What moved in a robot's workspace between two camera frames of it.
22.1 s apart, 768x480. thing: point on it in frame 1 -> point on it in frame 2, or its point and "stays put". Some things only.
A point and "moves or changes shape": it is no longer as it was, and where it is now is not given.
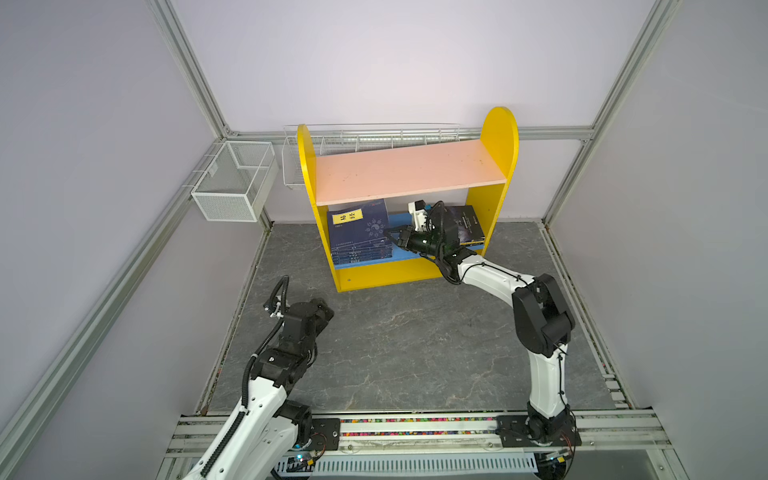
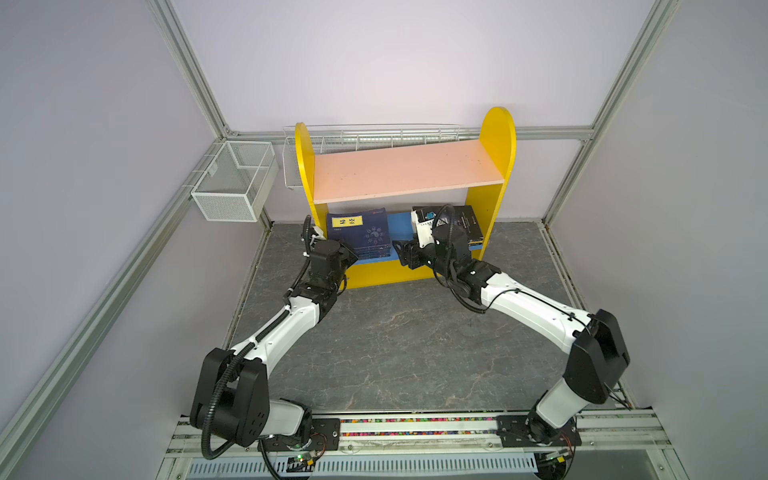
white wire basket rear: [341, 139] stays put
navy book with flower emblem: [357, 232] moves or changes shape
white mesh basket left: [235, 185] stays put
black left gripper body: [320, 321] -> [346, 258]
